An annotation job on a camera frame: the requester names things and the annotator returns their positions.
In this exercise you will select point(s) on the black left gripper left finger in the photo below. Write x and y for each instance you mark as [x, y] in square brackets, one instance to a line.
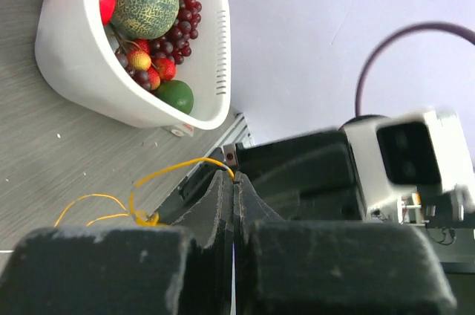
[185, 268]

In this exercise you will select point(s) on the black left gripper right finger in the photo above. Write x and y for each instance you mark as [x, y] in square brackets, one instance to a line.
[332, 267]

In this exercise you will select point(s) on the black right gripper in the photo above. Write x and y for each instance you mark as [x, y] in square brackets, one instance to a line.
[312, 177]

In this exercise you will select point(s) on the transparent plastic card packet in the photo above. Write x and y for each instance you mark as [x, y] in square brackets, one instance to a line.
[181, 130]

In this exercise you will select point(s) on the green lime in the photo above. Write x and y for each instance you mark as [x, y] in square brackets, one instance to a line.
[177, 94]

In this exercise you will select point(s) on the red strawberry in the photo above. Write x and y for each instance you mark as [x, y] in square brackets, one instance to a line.
[165, 67]

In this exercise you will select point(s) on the red grape bunch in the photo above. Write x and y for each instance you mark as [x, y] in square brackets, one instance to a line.
[175, 44]

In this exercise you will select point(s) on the dark purple grape bunch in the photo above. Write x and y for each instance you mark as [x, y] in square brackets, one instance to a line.
[140, 77]

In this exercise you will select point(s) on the red yellow lychee fruit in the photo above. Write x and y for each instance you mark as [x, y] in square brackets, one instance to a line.
[139, 60]

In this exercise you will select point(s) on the white plastic fruit basket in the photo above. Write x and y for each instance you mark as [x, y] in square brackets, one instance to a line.
[77, 61]

